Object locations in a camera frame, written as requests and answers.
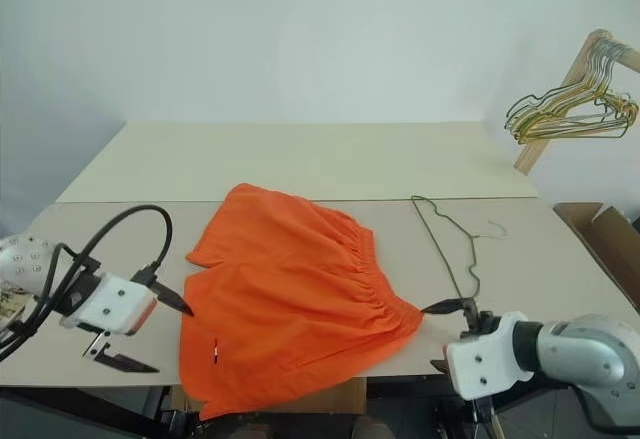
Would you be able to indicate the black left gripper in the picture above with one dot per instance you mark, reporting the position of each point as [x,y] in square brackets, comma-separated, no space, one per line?
[98,341]

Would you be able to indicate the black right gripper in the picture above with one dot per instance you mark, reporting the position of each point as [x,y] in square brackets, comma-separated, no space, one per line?
[479,321]

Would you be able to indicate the orange shorts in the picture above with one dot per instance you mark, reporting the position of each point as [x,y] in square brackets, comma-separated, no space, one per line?
[300,304]

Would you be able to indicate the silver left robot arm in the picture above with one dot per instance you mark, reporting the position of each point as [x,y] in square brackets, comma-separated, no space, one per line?
[20,261]

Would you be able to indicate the wooden hanger rack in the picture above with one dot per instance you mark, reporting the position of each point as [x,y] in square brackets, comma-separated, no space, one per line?
[565,94]

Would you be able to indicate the open cardboard box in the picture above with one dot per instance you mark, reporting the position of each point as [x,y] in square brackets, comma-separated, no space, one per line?
[607,244]

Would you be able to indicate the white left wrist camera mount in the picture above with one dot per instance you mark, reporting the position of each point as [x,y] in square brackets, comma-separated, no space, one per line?
[117,304]

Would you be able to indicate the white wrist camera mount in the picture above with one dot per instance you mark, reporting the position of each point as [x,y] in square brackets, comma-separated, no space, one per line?
[487,361]
[117,304]

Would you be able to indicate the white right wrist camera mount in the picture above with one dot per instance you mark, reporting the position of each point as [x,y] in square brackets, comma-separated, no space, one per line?
[487,361]

